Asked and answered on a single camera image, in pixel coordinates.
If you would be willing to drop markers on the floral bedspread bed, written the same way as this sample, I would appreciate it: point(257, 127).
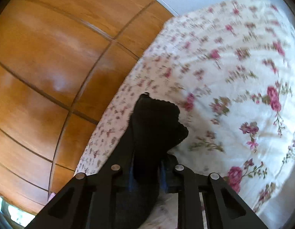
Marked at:
point(230, 68)

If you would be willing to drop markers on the black pants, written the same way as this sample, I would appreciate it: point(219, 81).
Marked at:
point(153, 129)

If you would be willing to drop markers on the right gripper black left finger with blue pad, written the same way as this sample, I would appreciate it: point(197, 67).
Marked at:
point(94, 201)

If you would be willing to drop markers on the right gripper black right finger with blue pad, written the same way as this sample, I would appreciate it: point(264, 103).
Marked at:
point(205, 201)

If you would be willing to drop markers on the wooden framed window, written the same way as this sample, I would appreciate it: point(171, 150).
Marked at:
point(13, 217)

